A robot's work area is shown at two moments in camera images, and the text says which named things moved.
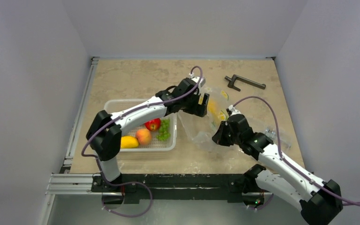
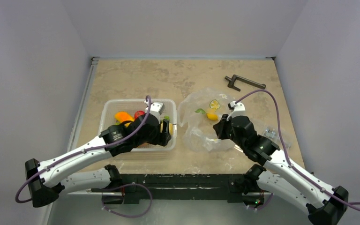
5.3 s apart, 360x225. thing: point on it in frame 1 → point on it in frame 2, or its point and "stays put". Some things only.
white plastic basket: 170,144 stays put
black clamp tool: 232,80 stays put
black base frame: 231,187 stays put
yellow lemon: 213,106 → 171,128
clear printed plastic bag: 201,130 stays put
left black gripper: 199,110 → 165,127
